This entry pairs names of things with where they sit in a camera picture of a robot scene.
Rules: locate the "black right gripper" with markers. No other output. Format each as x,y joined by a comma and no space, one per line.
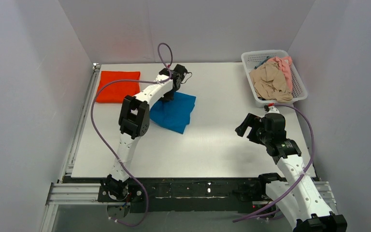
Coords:
250,126

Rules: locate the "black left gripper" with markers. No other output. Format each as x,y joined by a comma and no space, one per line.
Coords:
168,95

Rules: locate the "blue t shirt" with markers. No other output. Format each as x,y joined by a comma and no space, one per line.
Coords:
174,115

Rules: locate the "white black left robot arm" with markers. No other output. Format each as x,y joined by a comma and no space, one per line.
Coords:
134,122

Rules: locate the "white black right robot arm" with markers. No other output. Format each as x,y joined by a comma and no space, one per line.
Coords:
298,198

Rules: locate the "beige t shirt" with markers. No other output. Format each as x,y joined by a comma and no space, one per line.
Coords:
270,84

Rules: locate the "folded orange t shirt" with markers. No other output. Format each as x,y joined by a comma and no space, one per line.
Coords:
115,93

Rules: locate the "pink t shirt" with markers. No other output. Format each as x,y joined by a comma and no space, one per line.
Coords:
284,65

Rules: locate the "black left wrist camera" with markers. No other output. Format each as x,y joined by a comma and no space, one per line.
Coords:
178,75

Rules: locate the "aluminium frame rail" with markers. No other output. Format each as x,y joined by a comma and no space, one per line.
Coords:
75,194

